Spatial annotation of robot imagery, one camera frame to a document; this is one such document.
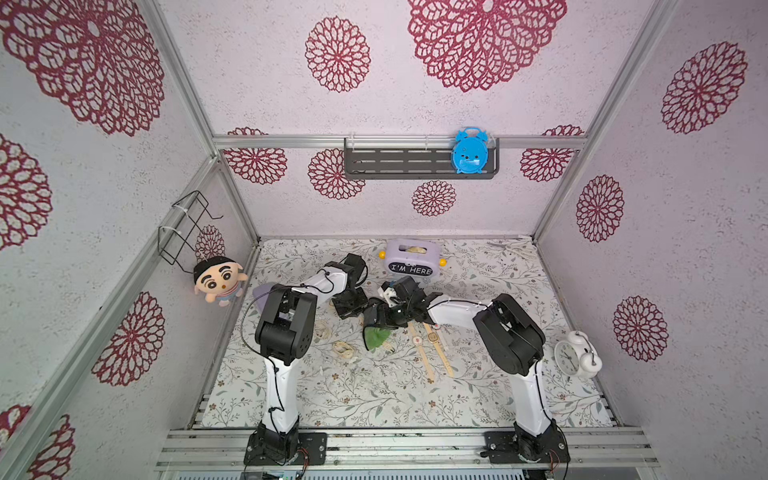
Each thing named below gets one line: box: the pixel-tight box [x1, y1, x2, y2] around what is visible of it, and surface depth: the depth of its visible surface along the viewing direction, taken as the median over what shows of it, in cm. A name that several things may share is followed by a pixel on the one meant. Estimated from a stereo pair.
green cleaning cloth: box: [364, 326, 391, 352], surface depth 92 cm
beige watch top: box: [333, 341, 354, 359], surface depth 92 cm
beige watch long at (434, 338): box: [423, 322, 455, 378], surface depth 94 cm
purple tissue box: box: [385, 239, 441, 277], surface depth 108 cm
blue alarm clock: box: [452, 127, 489, 174], surface depth 91 cm
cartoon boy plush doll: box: [193, 257, 248, 307], surface depth 85 cm
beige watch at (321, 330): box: [314, 323, 332, 340], surface depth 96 cm
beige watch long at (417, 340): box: [408, 322, 435, 383], surface depth 94 cm
